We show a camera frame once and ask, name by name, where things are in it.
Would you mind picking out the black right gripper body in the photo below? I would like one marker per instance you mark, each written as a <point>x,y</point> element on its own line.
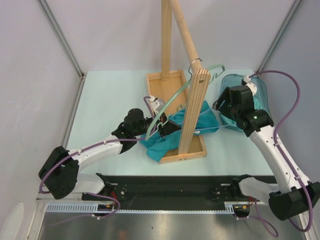
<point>228,109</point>

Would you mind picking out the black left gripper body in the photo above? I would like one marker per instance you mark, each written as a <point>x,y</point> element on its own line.
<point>162,117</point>

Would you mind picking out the dark teal t shirt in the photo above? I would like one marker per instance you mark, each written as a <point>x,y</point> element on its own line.
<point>157,147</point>

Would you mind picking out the light blue wire hanger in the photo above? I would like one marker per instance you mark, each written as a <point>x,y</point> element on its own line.
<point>206,123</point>

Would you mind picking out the light teal t shirt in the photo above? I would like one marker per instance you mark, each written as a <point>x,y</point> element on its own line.
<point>257,104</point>

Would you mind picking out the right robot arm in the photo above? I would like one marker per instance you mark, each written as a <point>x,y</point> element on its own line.
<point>293,193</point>

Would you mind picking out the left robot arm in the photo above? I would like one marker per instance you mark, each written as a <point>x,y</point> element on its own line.
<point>61,173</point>

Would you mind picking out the translucent teal plastic bin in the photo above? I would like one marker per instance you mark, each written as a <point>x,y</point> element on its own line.
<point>248,122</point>

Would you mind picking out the wooden clothes rack stand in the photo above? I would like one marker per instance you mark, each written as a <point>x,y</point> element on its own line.
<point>173,87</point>

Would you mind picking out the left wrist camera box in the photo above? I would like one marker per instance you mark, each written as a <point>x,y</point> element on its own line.
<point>156,103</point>

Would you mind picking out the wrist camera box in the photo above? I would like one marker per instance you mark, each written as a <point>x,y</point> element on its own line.
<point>247,81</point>
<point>156,103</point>

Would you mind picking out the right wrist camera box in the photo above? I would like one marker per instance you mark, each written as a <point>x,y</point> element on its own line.
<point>247,81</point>

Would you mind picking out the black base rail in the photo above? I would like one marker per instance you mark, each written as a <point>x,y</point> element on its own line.
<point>176,189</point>

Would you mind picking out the white slotted cable duct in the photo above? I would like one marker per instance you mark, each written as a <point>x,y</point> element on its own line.
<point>147,207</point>

